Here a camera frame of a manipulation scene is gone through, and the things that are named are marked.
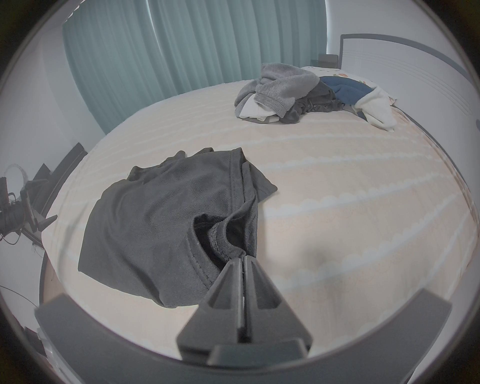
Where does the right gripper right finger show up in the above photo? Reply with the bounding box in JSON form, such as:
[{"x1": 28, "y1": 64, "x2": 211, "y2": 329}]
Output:
[{"x1": 244, "y1": 255, "x2": 314, "y2": 351}]

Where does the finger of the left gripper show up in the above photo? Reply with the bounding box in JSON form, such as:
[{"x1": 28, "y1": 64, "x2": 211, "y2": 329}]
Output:
[{"x1": 37, "y1": 214, "x2": 59, "y2": 232}]

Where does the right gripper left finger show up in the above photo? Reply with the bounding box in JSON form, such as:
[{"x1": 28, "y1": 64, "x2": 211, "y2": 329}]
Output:
[{"x1": 176, "y1": 256, "x2": 245, "y2": 353}]

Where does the black T-shirt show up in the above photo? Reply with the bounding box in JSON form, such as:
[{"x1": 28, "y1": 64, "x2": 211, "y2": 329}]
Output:
[{"x1": 78, "y1": 147, "x2": 279, "y2": 309}]

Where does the bed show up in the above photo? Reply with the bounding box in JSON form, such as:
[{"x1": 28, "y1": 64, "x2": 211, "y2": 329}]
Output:
[{"x1": 39, "y1": 34, "x2": 480, "y2": 361}]

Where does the pile of clothes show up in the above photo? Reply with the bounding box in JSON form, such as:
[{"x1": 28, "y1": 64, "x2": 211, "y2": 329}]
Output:
[{"x1": 234, "y1": 63, "x2": 397, "y2": 133}]

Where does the black chest of drawers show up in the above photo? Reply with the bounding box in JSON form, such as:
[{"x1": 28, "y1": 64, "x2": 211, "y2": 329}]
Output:
[{"x1": 32, "y1": 142, "x2": 89, "y2": 241}]

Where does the blue-green curtain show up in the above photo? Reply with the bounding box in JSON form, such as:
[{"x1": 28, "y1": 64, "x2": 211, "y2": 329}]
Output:
[
  {"x1": 62, "y1": 0, "x2": 151, "y2": 134},
  {"x1": 148, "y1": 0, "x2": 331, "y2": 99}
]

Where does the white printed pillow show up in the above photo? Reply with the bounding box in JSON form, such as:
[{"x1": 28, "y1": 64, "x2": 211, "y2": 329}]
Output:
[{"x1": 300, "y1": 65, "x2": 366, "y2": 85}]

